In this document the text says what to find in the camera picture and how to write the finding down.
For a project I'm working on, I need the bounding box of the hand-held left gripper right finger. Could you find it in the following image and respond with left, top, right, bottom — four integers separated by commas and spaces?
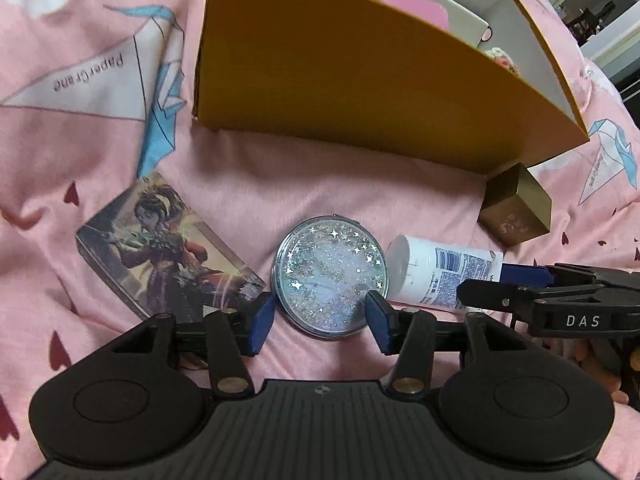
365, 291, 523, 397

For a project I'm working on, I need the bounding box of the round glitter mirror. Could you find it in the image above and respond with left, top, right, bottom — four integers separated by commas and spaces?
271, 216, 388, 340

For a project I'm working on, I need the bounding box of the white lotion bottle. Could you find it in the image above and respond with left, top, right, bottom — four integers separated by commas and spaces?
386, 235, 505, 317

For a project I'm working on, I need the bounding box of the pink and white case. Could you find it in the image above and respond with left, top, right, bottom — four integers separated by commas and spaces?
360, 0, 491, 47

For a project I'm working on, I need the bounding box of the dark chair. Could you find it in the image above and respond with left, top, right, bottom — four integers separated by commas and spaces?
565, 2, 617, 43

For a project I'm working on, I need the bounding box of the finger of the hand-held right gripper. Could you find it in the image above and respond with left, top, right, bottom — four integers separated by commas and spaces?
457, 280, 537, 318
501, 262, 601, 287

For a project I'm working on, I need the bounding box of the crochet flower bouquet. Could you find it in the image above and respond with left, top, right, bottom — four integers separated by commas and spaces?
482, 46, 521, 77

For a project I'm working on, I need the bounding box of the small gold box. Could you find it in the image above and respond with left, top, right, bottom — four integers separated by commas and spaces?
477, 162, 552, 247

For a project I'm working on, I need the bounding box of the person's right hand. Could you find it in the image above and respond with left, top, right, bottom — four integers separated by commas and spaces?
570, 337, 631, 406

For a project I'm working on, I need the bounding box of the orange cardboard box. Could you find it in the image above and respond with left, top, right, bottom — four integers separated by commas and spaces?
191, 0, 591, 177

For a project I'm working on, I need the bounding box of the illustrated picture tin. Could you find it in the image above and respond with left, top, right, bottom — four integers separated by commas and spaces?
75, 171, 267, 323

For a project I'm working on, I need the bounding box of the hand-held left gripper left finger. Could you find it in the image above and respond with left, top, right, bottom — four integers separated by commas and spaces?
107, 291, 277, 397

